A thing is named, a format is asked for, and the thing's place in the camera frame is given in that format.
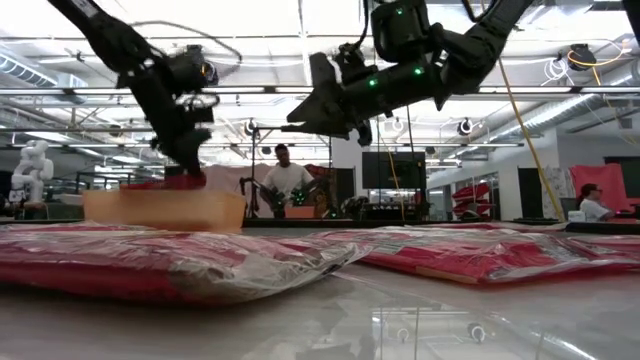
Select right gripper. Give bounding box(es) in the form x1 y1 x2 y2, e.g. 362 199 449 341
281 43 444 147

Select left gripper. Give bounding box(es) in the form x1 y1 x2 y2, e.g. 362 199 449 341
117 54 221 177

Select red popcorn bag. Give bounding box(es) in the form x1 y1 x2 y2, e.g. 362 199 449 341
559 232 640 274
299 226 634 287
0 227 374 307
0 224 56 237

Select pink backdrop cloth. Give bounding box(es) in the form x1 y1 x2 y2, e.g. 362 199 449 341
202 163 274 192

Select red patterned cloth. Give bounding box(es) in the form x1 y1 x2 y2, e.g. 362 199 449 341
304 163 339 216

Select black stand pole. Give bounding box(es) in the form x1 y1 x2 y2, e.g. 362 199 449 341
249 127 260 220

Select black monitor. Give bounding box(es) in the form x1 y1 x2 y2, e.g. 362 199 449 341
361 151 428 191

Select person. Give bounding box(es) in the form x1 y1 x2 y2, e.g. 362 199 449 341
260 143 317 220
577 182 617 223

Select black background equipment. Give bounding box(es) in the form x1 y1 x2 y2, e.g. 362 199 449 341
344 194 431 221

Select background orange box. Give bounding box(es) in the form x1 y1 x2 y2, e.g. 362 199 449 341
284 205 317 220

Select white humanoid figure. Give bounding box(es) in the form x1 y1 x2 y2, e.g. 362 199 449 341
9 139 55 207

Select red stacked objects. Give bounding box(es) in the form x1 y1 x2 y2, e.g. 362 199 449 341
451 182 494 217

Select black door panel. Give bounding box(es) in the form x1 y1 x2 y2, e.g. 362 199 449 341
517 167 545 220

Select white patterned hanging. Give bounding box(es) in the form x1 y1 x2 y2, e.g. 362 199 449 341
542 165 571 201

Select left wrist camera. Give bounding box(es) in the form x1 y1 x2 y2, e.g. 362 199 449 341
167 43 221 96

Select black table frame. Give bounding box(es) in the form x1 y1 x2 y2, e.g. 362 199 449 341
0 217 640 236

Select silver ventilation duct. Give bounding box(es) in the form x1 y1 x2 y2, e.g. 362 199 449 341
492 64 640 144
0 52 89 104

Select yellow cable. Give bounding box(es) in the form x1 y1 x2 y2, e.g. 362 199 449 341
497 57 567 222

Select white coiled cable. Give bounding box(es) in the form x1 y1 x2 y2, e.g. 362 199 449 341
542 57 571 86

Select black ceiling cable reel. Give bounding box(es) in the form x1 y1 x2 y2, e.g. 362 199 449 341
566 43 600 72

